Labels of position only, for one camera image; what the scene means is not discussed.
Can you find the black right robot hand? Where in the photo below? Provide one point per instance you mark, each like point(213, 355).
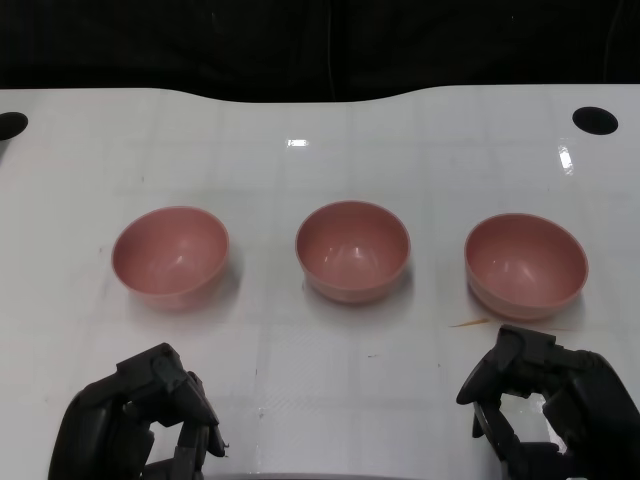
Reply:
point(595, 400)

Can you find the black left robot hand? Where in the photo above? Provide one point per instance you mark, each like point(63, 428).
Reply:
point(100, 420)

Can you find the pink plastic bowl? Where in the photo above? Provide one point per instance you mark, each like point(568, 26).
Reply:
point(170, 260)
point(525, 270)
point(352, 255)

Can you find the black cloth backdrop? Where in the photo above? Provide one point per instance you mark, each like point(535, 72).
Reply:
point(200, 40)

